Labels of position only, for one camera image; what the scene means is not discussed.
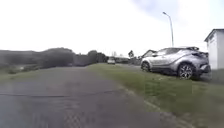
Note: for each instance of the white vehicle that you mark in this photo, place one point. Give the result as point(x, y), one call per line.
point(111, 61)

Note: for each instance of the tree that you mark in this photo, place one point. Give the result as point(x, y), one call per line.
point(131, 54)

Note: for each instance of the grey asphalt path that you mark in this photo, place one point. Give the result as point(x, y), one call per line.
point(76, 100)

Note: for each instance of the row of dark bushes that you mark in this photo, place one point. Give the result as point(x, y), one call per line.
point(56, 57)

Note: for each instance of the silver car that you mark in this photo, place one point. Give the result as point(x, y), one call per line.
point(176, 60)

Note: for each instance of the grass verge strip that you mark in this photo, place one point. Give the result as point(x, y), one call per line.
point(173, 93)

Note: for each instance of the street lamp pole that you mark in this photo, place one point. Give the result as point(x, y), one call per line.
point(171, 30)

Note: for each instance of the grass bank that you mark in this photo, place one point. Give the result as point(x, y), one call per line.
point(13, 74)

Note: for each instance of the white building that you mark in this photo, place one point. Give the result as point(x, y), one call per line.
point(216, 50)

